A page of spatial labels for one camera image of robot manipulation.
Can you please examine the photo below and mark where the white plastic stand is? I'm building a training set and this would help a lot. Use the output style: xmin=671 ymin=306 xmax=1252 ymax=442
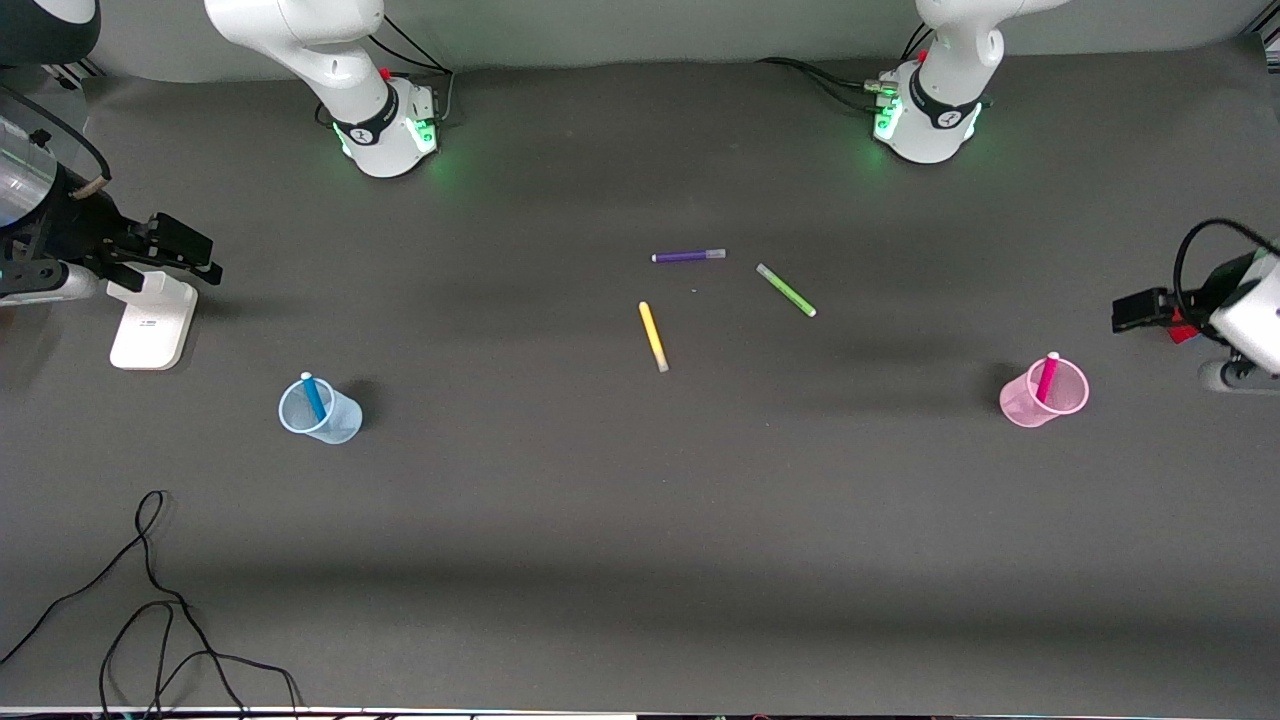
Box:
xmin=108 ymin=272 xmax=199 ymax=371

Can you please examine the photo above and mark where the translucent pink cup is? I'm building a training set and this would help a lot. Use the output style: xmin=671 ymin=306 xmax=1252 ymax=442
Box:
xmin=999 ymin=357 xmax=1090 ymax=430

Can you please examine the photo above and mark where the translucent blue cup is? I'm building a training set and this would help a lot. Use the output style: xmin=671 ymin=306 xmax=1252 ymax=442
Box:
xmin=278 ymin=376 xmax=364 ymax=445

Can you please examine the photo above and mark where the green marker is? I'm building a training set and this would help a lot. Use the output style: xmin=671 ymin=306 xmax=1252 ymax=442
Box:
xmin=755 ymin=263 xmax=818 ymax=319

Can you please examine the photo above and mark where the yellow marker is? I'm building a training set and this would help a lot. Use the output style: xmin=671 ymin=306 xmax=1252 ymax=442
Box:
xmin=638 ymin=300 xmax=670 ymax=374

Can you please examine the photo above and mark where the dark grey table mat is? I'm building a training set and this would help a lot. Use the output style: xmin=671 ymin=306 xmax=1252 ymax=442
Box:
xmin=0 ymin=40 xmax=1280 ymax=713

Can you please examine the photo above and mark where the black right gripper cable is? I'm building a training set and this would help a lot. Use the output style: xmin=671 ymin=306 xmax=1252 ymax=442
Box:
xmin=0 ymin=85 xmax=113 ymax=189

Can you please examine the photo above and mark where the black right arm base cable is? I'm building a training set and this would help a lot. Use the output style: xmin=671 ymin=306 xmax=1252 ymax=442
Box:
xmin=375 ymin=12 xmax=457 ymax=126

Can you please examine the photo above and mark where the black arm base cable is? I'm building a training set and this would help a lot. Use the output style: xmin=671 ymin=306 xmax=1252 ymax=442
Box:
xmin=755 ymin=56 xmax=893 ymax=93
xmin=375 ymin=12 xmax=457 ymax=126
xmin=800 ymin=65 xmax=893 ymax=113

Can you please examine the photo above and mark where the long black loose cable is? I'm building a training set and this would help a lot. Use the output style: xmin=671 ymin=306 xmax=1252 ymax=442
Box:
xmin=0 ymin=490 xmax=301 ymax=720

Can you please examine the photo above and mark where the black left arm base cable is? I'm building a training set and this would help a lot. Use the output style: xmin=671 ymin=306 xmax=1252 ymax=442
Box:
xmin=755 ymin=56 xmax=893 ymax=93
xmin=800 ymin=65 xmax=893 ymax=113

